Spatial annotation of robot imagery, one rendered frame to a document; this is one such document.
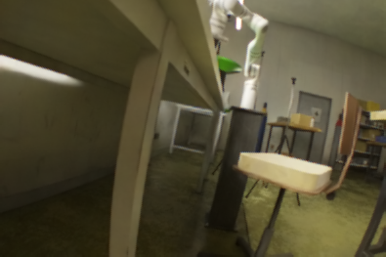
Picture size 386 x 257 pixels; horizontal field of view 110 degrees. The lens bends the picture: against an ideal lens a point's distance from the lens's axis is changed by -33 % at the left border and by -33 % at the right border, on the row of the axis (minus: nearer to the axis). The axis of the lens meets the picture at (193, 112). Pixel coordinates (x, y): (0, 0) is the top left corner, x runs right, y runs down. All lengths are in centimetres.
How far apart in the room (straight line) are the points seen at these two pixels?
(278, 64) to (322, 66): 151
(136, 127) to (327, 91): 649
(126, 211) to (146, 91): 20
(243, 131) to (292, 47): 544
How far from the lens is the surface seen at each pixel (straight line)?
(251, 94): 138
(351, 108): 74
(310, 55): 670
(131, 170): 32
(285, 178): 73
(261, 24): 111
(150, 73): 31
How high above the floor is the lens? 72
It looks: 2 degrees up
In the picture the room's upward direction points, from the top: 11 degrees clockwise
